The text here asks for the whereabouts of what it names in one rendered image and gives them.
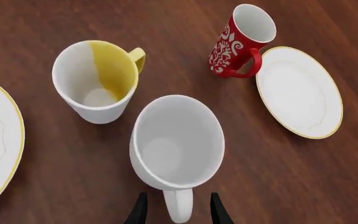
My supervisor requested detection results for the red patterned mug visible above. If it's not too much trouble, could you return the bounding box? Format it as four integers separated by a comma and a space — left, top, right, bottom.
208, 4, 277, 79

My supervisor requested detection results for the plain white mug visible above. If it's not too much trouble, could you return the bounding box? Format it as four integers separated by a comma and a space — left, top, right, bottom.
129, 93, 226, 224

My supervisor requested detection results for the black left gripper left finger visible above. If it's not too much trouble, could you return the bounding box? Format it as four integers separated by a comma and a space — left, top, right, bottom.
123, 192, 149, 224

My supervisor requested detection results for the white and yellow mug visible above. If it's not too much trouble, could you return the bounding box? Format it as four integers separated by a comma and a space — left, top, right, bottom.
52, 40, 147, 124

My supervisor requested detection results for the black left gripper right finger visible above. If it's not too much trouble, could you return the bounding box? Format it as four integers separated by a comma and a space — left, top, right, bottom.
210, 192, 235, 224

